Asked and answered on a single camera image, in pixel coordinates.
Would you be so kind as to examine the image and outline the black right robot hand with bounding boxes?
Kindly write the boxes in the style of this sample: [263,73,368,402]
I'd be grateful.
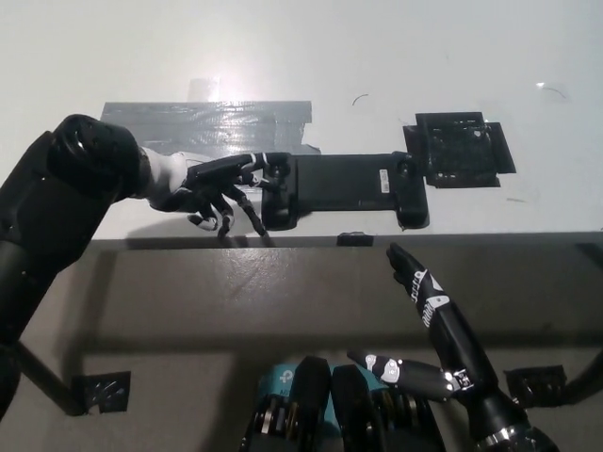
[347,242,500,405]

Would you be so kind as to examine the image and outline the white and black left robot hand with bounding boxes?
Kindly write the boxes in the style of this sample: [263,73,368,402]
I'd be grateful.
[139,145,286,236]

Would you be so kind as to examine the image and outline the black game controller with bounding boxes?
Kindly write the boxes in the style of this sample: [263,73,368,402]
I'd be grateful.
[259,151,431,233]

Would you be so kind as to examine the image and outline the black table leg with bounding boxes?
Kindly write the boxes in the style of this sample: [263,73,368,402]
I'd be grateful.
[562,336,603,407]
[16,337,85,418]

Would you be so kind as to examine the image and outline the square black tape patch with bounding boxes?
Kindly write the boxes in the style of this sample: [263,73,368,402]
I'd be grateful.
[401,111,517,190]

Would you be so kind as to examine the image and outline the black robot torso teal tops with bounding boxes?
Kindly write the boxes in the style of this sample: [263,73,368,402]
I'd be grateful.
[240,355,445,452]

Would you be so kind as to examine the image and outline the large grey duct tape patch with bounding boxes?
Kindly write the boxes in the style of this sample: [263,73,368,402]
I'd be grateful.
[100,99,323,200]

